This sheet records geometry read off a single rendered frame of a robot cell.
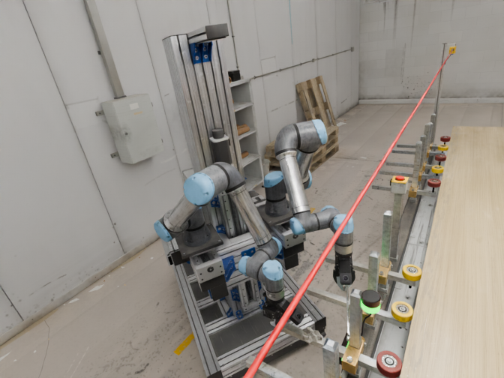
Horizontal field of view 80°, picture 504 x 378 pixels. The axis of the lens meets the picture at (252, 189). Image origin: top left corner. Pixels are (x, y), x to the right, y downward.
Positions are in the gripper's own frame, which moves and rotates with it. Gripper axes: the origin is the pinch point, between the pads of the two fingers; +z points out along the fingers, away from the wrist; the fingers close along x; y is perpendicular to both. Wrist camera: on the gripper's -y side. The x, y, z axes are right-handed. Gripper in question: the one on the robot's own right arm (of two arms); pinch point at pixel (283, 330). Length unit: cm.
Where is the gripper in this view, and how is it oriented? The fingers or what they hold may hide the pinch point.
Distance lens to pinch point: 143.6
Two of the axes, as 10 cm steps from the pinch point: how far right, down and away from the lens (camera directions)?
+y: -8.3, -1.5, 5.4
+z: 1.2, 8.9, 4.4
